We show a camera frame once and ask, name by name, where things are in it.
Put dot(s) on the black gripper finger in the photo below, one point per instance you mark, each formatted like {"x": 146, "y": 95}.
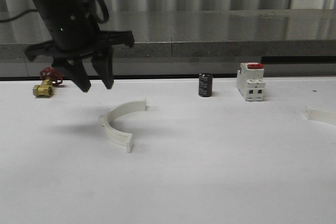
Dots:
{"x": 74, "y": 70}
{"x": 102, "y": 64}

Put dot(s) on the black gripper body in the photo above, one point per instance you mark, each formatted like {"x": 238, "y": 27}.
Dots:
{"x": 76, "y": 34}

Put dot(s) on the white pipe clamp half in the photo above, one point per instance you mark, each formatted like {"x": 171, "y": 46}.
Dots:
{"x": 110, "y": 122}
{"x": 320, "y": 115}

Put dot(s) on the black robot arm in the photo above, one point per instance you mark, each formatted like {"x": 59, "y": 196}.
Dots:
{"x": 74, "y": 28}

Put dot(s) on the grey stone counter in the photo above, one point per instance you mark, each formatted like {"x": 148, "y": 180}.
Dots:
{"x": 290, "y": 42}

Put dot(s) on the black cylindrical capacitor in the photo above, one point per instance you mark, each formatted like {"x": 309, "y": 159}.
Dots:
{"x": 205, "y": 84}

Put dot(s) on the brass valve with red handle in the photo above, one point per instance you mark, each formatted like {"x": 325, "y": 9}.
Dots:
{"x": 50, "y": 79}

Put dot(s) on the white circuit breaker red switch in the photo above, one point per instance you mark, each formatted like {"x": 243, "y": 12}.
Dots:
{"x": 250, "y": 81}

